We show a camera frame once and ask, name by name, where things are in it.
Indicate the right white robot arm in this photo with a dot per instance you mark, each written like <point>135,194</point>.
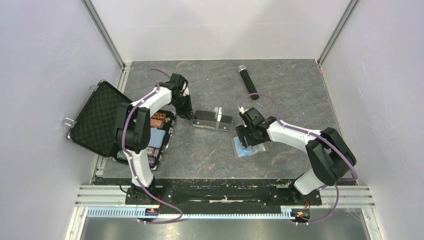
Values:
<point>329,156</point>

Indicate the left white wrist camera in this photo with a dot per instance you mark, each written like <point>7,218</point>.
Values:
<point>185,91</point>

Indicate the blue playing card deck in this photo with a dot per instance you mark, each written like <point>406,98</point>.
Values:
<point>156,137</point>

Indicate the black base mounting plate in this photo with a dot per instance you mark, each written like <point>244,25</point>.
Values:
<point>220,196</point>

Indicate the black poker chip case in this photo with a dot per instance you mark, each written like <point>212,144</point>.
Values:
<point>94,126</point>

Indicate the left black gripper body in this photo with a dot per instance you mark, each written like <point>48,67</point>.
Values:
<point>183,106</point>

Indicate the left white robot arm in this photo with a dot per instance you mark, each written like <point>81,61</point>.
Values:
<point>132,128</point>

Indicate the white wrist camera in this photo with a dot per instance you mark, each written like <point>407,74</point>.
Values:
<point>242,110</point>
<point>185,91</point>

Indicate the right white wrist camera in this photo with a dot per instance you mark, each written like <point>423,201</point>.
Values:
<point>242,110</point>

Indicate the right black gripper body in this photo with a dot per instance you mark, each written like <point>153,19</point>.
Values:
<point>251,139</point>

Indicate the slotted cable duct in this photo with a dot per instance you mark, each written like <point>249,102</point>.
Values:
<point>153,214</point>

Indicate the black glitter microphone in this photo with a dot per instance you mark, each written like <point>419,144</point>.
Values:
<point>242,69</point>

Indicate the grey card holder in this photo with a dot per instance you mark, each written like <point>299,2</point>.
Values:
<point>240,152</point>

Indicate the clear plastic card box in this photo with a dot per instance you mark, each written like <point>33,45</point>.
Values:
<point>214,118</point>

